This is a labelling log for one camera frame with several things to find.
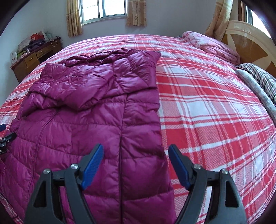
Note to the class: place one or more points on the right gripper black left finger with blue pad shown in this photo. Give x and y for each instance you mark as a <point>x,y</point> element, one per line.
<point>45,204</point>

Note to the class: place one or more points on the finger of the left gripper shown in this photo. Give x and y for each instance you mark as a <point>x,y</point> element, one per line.
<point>2,127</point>
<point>5,141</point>

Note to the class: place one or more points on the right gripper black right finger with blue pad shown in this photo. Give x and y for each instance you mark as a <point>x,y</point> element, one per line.
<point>225,204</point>

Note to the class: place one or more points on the magenta puffer down jacket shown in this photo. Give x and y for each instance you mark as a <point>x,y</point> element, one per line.
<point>109,98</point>

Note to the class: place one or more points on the wooden desk with drawers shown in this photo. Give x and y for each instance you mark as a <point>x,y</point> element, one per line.
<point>30,61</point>

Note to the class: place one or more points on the red white plaid bed sheet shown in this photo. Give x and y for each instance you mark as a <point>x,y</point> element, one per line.
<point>205,109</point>

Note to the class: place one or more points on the clutter pile on desk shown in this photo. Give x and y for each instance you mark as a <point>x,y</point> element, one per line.
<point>29,44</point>

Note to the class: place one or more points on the grey floral pillow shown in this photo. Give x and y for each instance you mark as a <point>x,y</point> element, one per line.
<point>258,91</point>

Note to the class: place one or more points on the striped pillow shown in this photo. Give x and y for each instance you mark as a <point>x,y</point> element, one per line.
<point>265,80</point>

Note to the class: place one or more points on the left yellow curtain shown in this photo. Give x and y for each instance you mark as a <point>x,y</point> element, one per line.
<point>73,18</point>

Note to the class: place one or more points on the pink folded quilt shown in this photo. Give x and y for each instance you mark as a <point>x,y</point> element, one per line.
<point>212,46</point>

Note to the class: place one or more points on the wooden bed headboard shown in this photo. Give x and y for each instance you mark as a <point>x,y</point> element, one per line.
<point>251,44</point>

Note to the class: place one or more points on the yellow curtain near headboard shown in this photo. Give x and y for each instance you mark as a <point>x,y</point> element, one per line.
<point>221,17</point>

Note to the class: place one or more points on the side window by headboard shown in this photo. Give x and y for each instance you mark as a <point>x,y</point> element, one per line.
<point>245,14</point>

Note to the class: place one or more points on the right yellow curtain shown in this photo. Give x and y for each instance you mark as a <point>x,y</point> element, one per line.
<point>136,13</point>

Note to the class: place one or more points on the window with metal frame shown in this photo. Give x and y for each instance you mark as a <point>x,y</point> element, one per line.
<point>97,10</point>

